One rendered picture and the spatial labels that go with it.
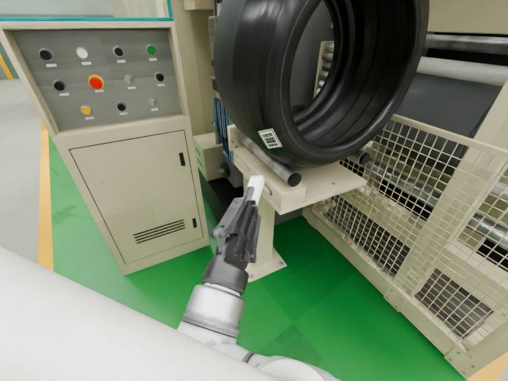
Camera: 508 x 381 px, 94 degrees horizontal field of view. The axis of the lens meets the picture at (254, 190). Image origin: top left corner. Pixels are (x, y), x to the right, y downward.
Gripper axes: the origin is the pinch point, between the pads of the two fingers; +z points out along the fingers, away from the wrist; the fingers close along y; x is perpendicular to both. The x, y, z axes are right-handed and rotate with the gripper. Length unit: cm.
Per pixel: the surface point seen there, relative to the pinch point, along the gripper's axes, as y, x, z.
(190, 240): 72, -90, 16
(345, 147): 17.6, 13.4, 27.0
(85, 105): -18, -81, 34
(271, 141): 1.1, -0.2, 15.5
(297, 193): 20.9, 0.1, 13.7
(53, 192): 34, -242, 35
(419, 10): -3, 32, 48
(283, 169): 14.0, -2.4, 17.4
